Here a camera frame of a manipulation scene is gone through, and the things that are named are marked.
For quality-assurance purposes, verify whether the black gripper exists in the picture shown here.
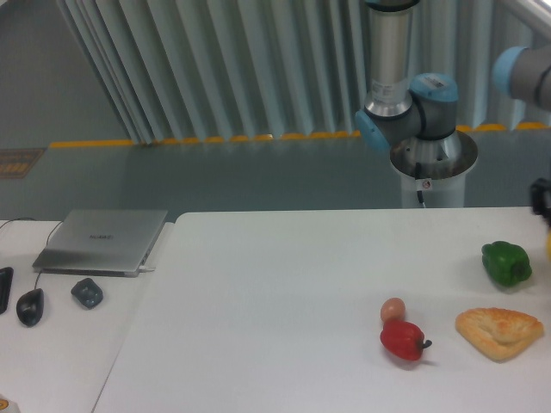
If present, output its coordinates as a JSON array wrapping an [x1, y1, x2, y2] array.
[[529, 178, 551, 224]]

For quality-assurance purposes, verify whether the black computer mouse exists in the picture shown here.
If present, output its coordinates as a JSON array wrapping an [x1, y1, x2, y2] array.
[[16, 288, 45, 327]]

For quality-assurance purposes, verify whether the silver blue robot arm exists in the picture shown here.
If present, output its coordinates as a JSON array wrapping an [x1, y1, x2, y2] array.
[[356, 1, 478, 208]]

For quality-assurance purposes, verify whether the green bell pepper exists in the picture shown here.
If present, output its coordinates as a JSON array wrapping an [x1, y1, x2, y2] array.
[[481, 241, 532, 287]]

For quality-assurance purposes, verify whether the red bell pepper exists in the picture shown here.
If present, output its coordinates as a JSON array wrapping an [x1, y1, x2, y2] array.
[[380, 319, 432, 361]]

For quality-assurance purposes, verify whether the golden flatbread piece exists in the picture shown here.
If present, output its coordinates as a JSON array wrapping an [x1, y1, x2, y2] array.
[[455, 307, 544, 362]]

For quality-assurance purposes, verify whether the brown egg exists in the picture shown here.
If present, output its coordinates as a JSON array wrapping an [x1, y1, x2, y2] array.
[[380, 297, 406, 323]]

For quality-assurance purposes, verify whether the silver closed laptop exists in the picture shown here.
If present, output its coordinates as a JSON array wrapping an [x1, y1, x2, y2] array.
[[33, 209, 167, 277]]

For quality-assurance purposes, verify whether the dark grey small tray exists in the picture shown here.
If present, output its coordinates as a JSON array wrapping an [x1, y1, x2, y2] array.
[[71, 278, 104, 310]]

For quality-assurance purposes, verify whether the black keyboard edge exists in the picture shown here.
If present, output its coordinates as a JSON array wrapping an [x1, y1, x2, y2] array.
[[0, 267, 14, 314]]

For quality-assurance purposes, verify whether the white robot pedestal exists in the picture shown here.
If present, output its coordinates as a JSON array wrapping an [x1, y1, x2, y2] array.
[[390, 132, 478, 208]]

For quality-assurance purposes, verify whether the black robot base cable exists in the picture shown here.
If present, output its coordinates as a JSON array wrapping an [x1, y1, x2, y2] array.
[[414, 162, 427, 209]]

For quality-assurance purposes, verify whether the black mouse cable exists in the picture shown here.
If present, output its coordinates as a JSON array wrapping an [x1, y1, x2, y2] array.
[[0, 217, 65, 292]]

